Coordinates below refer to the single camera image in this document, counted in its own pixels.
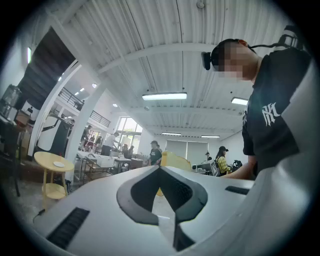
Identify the black head-mounted camera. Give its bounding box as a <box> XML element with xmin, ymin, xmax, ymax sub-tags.
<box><xmin>200</xmin><ymin>51</ymin><xmax>214</xmax><ymax>71</ymax></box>

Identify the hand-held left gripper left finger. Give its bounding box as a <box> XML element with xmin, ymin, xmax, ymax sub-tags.
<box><xmin>116</xmin><ymin>165</ymin><xmax>161</xmax><ymax>226</ymax></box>

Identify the white and black machine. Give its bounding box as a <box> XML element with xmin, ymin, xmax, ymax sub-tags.
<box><xmin>36</xmin><ymin>111</ymin><xmax>74</xmax><ymax>154</ymax></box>

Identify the person's face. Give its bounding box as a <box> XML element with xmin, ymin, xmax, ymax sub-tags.
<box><xmin>211</xmin><ymin>38</ymin><xmax>263</xmax><ymax>82</ymax></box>

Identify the small cardboard box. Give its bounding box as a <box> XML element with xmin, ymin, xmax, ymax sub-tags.
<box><xmin>14</xmin><ymin>109</ymin><xmax>34</xmax><ymax>126</ymax></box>

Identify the person's right forearm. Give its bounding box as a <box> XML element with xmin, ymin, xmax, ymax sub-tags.
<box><xmin>221</xmin><ymin>149</ymin><xmax>259</xmax><ymax>181</ymax></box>

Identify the clear water jug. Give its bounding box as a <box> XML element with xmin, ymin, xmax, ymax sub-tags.
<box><xmin>0</xmin><ymin>84</ymin><xmax>23</xmax><ymax>116</ymax></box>

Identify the large window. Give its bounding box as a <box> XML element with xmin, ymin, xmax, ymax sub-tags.
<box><xmin>115</xmin><ymin>116</ymin><xmax>144</xmax><ymax>151</ymax></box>

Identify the black metal railing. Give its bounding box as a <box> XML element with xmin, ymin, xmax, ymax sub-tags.
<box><xmin>89</xmin><ymin>109</ymin><xmax>112</xmax><ymax>128</ymax></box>
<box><xmin>58</xmin><ymin>86</ymin><xmax>85</xmax><ymax>111</ymax></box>

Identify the white box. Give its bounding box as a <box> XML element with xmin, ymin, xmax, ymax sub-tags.
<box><xmin>20</xmin><ymin>99</ymin><xmax>41</xmax><ymax>119</ymax></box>

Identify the white sink unit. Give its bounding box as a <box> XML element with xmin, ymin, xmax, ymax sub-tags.
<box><xmin>76</xmin><ymin>150</ymin><xmax>116</xmax><ymax>169</ymax></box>

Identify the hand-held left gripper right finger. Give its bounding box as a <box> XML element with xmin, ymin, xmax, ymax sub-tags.
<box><xmin>159</xmin><ymin>165</ymin><xmax>209</xmax><ymax>252</ymax></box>

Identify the person's black T-shirt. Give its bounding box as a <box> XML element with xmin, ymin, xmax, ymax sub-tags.
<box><xmin>241</xmin><ymin>47</ymin><xmax>313</xmax><ymax>181</ymax></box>

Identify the round wooden side table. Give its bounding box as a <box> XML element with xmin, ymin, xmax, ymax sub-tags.
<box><xmin>33</xmin><ymin>150</ymin><xmax>76</xmax><ymax>211</ymax></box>

